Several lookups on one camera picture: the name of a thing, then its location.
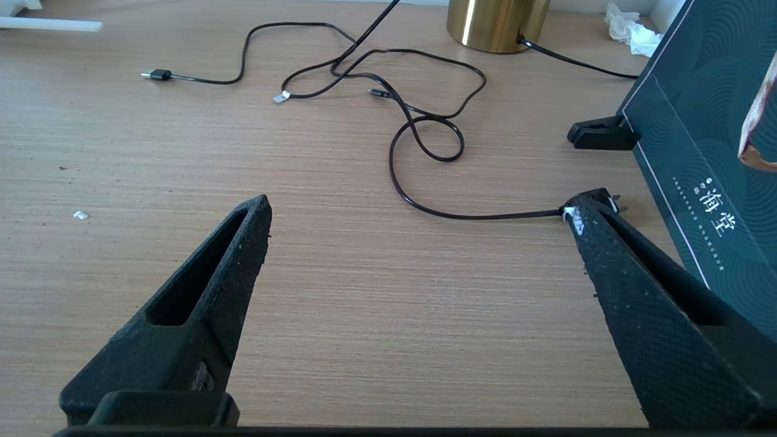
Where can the brass desk lamp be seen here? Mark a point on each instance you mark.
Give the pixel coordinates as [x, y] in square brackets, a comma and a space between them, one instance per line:
[498, 24]

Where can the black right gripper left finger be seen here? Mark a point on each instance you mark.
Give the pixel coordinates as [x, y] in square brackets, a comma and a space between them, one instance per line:
[182, 340]

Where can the dark teal printed box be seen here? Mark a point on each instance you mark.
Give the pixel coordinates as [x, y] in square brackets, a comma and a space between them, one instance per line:
[698, 121]

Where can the crumpled white tissue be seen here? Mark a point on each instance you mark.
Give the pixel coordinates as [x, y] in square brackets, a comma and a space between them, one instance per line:
[634, 30]

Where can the white router with antennas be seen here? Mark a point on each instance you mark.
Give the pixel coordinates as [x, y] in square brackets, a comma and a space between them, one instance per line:
[48, 24]

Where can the brown beige object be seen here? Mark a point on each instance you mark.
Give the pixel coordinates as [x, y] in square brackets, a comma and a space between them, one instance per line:
[762, 121]

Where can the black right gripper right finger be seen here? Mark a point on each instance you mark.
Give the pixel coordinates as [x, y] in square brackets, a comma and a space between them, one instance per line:
[668, 340]

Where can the black plastic clip stand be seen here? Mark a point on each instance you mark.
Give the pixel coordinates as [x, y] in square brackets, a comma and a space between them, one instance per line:
[601, 135]

